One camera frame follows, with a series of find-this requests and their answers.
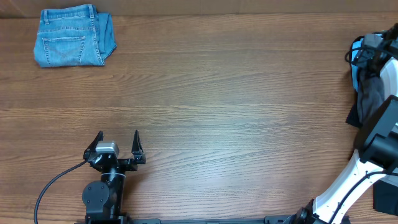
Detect folded blue denim jeans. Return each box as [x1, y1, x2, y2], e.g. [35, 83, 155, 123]
[34, 4, 117, 68]

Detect grey shorts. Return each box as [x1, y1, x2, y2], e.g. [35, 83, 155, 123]
[356, 74, 398, 187]

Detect light blue garment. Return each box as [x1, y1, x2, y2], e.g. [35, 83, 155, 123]
[349, 36, 364, 91]

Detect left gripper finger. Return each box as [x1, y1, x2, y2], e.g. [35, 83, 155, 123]
[131, 130, 144, 159]
[83, 131, 103, 155]

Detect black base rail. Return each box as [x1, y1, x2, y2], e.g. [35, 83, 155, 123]
[74, 214, 351, 224]

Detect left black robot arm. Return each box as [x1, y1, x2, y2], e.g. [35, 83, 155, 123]
[82, 131, 146, 223]

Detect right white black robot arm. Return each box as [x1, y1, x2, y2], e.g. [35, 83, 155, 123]
[278, 26, 397, 223]

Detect black garment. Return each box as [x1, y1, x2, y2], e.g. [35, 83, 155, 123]
[345, 30, 398, 216]

